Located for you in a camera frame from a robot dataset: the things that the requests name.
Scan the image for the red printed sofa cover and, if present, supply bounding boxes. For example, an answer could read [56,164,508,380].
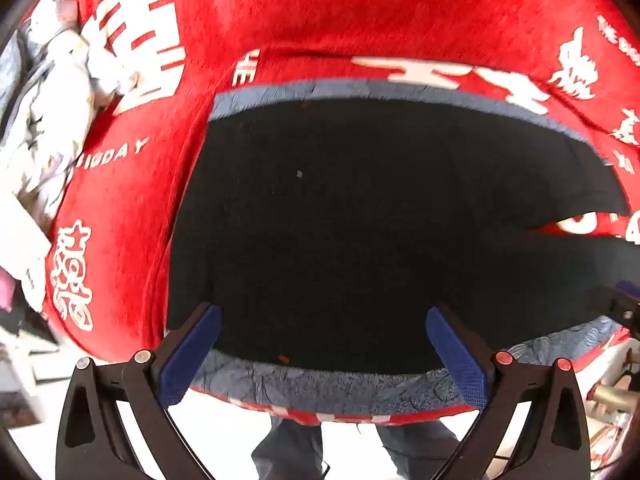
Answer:
[30,0,640,427]

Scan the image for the purple cloth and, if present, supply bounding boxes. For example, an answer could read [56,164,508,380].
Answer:
[0,269,22,312]

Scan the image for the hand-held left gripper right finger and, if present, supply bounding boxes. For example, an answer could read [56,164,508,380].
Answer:
[425,304,593,480]

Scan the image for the grey cloth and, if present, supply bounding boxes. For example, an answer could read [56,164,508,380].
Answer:
[0,30,32,128]

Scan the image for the black pants with blue waistband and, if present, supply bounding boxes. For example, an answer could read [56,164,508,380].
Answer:
[162,80,632,418]

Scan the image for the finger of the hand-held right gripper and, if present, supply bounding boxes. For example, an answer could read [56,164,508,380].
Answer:
[586,280,640,338]

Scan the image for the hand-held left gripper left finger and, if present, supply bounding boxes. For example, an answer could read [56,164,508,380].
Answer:
[55,301,223,480]

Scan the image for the pile of light clothes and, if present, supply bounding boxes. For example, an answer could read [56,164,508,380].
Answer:
[0,0,142,313]

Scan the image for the metal tube frame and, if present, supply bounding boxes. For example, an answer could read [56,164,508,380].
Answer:
[586,381,637,412]

